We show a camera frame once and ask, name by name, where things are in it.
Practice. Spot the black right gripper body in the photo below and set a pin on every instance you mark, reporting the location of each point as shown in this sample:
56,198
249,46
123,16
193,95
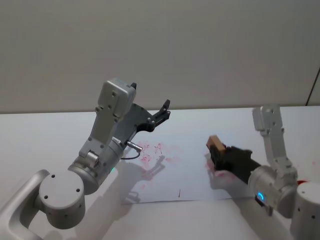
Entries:
240,162

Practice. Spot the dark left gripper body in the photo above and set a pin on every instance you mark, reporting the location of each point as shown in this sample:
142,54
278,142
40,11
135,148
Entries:
136,117

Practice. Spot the brown wooden eraser block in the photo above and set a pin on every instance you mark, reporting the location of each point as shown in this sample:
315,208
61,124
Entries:
216,143

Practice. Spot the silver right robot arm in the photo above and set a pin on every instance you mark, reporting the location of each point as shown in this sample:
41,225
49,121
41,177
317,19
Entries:
275,185

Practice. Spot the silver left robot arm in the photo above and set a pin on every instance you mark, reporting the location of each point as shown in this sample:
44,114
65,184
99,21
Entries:
62,192

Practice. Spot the white sheet with red marks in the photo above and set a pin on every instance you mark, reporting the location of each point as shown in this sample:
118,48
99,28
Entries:
182,172

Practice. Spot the small red object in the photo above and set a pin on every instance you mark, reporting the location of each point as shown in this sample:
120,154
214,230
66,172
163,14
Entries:
302,181

